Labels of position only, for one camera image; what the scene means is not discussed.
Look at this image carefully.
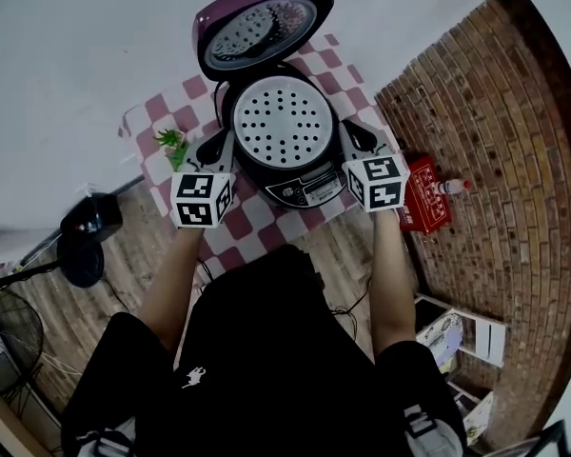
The white folding chair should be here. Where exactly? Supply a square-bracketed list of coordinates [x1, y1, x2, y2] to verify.
[449, 382, 496, 447]

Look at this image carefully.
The person's right forearm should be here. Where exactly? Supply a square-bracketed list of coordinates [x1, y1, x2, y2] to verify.
[369, 207, 418, 364]

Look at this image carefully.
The grey harness strap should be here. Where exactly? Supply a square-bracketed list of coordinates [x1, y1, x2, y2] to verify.
[403, 403, 463, 457]
[78, 428, 137, 457]

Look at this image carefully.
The white floor cable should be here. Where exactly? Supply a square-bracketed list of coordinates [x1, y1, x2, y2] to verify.
[42, 349, 85, 375]

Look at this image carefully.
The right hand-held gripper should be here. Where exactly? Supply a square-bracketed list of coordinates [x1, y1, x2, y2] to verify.
[337, 120, 412, 213]

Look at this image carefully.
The person's black clothing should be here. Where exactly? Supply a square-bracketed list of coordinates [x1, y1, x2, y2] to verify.
[60, 244, 467, 457]

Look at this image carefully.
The white perforated steamer tray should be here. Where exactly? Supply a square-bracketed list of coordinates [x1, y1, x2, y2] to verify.
[231, 76, 335, 169]

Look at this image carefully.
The clear bottle with red cap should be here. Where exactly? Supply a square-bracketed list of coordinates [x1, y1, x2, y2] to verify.
[432, 177, 472, 197]

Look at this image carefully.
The black standing fan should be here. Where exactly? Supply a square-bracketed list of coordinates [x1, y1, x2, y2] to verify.
[0, 226, 106, 399]

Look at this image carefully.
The purple rice cooker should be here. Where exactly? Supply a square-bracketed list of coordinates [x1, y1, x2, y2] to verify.
[191, 0, 351, 211]

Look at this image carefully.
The small green potted plant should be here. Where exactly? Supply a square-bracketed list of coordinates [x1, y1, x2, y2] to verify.
[152, 128, 191, 173]

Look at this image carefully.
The red box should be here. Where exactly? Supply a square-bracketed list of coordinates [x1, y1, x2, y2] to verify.
[397, 154, 453, 235]

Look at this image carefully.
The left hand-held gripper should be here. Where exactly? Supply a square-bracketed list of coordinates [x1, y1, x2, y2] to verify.
[169, 129, 238, 230]

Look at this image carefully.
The black waste bin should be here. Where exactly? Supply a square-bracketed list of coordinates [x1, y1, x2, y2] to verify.
[59, 192, 124, 245]

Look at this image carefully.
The black floor cable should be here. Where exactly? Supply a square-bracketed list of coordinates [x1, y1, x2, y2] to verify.
[102, 278, 129, 313]

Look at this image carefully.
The person's left forearm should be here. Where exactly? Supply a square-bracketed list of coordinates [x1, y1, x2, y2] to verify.
[140, 224, 206, 351]

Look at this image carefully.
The pink checkered tablecloth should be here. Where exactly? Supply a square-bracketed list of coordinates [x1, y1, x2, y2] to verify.
[117, 33, 404, 275]

